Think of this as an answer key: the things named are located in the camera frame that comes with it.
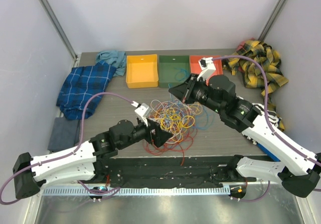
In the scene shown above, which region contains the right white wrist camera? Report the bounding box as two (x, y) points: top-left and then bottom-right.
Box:
(197, 57), (216, 81)

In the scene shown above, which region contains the pink cloth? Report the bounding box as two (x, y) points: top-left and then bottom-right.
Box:
(236, 38), (256, 51)

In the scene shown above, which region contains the light blue cloth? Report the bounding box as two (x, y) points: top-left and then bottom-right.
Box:
(95, 50), (126, 76)

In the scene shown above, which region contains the yellow plaid shirt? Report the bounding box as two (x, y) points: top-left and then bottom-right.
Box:
(222, 40), (289, 131)

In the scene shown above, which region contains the blue cable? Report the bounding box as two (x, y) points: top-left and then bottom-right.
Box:
(170, 83), (216, 131)
(174, 67), (191, 83)

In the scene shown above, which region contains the blue plaid cloth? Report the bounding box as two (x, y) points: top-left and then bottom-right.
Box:
(56, 63), (116, 120)

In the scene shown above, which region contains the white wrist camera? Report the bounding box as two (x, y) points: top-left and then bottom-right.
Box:
(131, 101), (151, 126)
(197, 57), (216, 81)

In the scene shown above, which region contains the slotted cable duct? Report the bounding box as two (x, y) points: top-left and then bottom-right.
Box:
(43, 185), (230, 196)

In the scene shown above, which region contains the grey folded cloth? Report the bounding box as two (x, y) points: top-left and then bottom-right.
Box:
(47, 117), (80, 152)

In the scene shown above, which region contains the bright blue cloth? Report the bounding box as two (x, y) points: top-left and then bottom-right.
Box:
(256, 143), (280, 162)

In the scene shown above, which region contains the green plastic bin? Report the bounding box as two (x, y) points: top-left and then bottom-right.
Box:
(158, 55), (190, 88)

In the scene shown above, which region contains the right aluminium frame post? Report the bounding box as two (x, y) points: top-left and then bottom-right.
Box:
(258, 0), (288, 41)

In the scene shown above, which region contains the yellow plastic bin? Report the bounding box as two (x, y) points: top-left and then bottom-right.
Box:
(126, 54), (158, 89)

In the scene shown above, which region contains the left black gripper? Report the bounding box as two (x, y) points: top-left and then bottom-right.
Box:
(118, 116), (172, 150)

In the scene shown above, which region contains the orange cable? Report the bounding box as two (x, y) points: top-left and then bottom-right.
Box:
(150, 100), (199, 139)

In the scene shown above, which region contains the black white striped cloth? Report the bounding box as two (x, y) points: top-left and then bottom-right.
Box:
(250, 102), (281, 144)

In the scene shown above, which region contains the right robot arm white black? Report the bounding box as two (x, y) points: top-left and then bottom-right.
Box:
(169, 74), (320, 198)

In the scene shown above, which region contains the red cable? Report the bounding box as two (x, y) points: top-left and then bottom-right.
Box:
(142, 113), (201, 166)

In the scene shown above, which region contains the red plastic bin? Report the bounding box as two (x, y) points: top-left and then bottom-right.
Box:
(190, 55), (223, 75)

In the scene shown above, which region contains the white cable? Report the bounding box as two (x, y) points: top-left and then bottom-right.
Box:
(147, 99), (196, 144)

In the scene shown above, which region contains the left aluminium frame post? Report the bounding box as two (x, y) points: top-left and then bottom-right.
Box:
(39, 0), (78, 61)

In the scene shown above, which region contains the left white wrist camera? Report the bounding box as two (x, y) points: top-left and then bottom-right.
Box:
(131, 101), (151, 126)

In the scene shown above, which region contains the aluminium frame post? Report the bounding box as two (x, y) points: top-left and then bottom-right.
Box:
(39, 0), (78, 61)
(258, 0), (288, 41)

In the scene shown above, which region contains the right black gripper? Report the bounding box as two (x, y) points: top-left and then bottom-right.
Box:
(170, 73), (224, 115)

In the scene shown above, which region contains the yellow cable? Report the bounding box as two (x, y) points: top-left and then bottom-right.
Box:
(160, 103), (203, 134)

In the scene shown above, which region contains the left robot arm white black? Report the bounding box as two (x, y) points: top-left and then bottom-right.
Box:
(13, 120), (173, 199)

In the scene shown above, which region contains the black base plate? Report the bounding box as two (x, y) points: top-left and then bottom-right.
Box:
(89, 156), (256, 189)

